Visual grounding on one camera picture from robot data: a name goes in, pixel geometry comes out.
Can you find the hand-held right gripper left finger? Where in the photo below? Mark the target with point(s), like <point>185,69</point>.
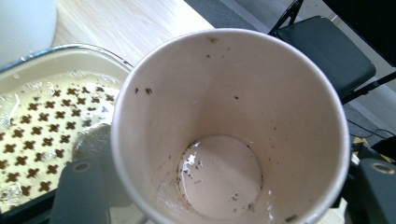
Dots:
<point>112,183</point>

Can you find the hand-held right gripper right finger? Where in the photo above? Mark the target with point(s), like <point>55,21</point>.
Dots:
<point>349,186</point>

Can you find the white paper cup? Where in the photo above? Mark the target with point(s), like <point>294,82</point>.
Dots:
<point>230,124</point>

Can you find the cross-patterned tray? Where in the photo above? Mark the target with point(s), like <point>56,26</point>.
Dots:
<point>46,124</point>

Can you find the black folding chair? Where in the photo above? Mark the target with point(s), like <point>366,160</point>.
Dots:
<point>330,49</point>

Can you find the black panel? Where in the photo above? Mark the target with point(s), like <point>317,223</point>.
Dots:
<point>367,21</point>

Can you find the white round container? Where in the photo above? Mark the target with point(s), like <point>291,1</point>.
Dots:
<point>25,28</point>

